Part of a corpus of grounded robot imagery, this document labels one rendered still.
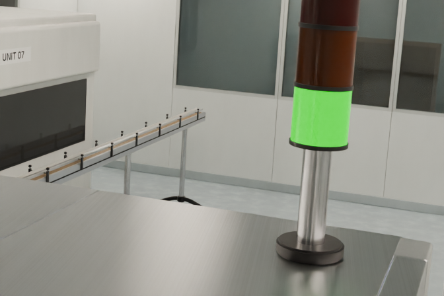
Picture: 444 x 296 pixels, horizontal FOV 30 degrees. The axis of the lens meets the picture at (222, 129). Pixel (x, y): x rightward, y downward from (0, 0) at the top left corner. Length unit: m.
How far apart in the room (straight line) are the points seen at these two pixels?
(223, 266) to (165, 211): 0.16
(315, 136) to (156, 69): 8.74
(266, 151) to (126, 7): 2.27
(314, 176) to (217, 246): 0.11
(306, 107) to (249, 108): 8.40
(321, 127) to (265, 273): 0.13
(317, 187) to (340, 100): 0.08
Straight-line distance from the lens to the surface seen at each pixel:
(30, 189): 0.91
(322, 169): 0.71
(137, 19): 9.47
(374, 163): 8.89
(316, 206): 0.72
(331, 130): 0.69
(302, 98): 0.69
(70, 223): 0.79
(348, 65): 0.69
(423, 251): 0.79
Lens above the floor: 2.34
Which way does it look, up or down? 11 degrees down
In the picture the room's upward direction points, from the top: 4 degrees clockwise
